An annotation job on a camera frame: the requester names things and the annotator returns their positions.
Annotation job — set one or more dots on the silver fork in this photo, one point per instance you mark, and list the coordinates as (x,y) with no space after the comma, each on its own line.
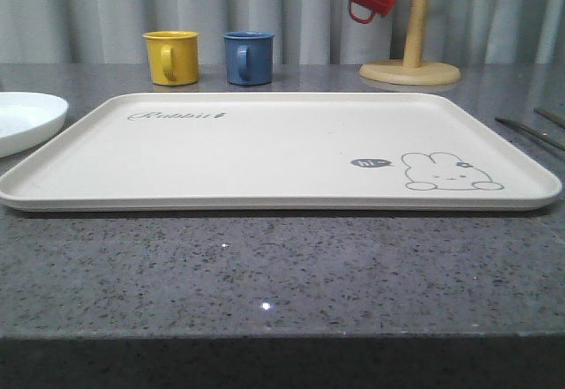
(515,125)

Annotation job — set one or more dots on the white round plate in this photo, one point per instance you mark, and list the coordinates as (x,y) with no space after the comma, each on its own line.
(28,119)

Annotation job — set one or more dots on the cream rabbit serving tray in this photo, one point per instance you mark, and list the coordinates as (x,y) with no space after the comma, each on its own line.
(278,150)

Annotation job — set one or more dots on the blue enamel mug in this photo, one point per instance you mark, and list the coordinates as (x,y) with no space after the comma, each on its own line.
(249,57)

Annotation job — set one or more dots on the yellow enamel mug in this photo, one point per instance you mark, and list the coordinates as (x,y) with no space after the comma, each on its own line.
(173,57)

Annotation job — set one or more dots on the wooden mug tree stand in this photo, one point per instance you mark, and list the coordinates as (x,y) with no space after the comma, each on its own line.
(412,70)

